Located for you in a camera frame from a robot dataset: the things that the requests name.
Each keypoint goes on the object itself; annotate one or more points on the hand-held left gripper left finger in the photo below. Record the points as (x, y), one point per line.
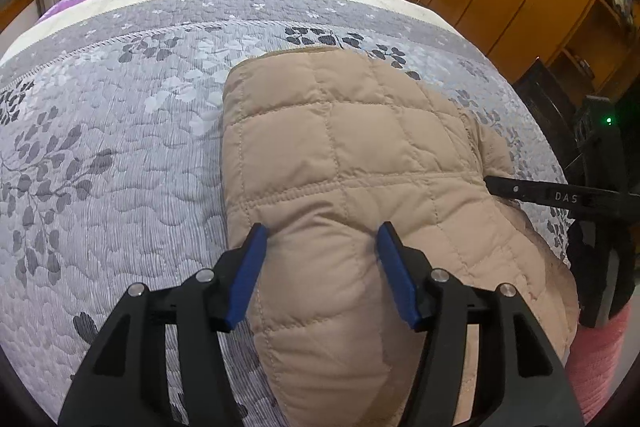
(250, 272)

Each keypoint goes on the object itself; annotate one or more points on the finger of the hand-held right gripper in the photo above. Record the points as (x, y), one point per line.
(550, 196)

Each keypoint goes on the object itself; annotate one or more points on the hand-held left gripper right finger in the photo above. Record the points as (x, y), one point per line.
(397, 277)

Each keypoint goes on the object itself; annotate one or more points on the beige quilted jacket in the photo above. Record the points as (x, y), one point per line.
(375, 147)

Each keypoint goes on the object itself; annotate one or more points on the person's right forearm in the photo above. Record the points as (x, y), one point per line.
(595, 367)

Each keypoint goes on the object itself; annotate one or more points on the dark wooden chair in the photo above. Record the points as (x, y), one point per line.
(545, 107)

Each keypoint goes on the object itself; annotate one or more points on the grey leaf-pattern bedspread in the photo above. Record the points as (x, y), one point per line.
(125, 157)

